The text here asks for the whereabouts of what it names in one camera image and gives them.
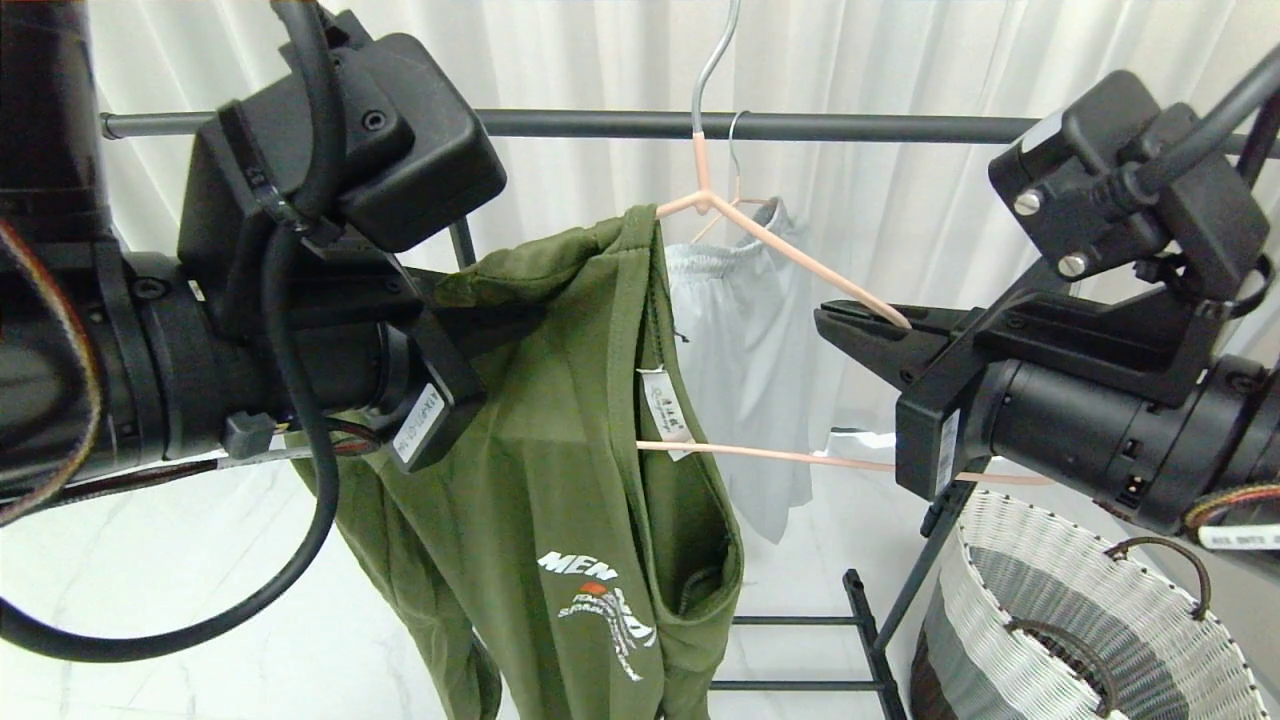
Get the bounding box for black clothes rack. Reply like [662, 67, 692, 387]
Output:
[100, 108, 1280, 720]

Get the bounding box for pale grey shorts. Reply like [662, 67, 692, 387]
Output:
[663, 198, 819, 546]

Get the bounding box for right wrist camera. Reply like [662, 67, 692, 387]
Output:
[970, 70, 1276, 406]

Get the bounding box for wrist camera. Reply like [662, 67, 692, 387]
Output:
[970, 70, 1276, 406]
[178, 10, 509, 336]

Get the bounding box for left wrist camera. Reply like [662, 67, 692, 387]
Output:
[178, 10, 509, 336]

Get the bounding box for pink clothes hanger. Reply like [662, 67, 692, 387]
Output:
[635, 0, 1053, 489]
[690, 110, 783, 246]

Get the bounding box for white laundry basket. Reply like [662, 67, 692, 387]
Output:
[910, 490, 1271, 720]

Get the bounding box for white curtain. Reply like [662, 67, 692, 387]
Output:
[85, 0, 1280, 471]

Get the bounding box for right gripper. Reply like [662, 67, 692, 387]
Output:
[895, 318, 1263, 536]

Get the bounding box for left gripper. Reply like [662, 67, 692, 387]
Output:
[120, 250, 491, 476]

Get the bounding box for green garment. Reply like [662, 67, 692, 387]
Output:
[290, 205, 746, 720]

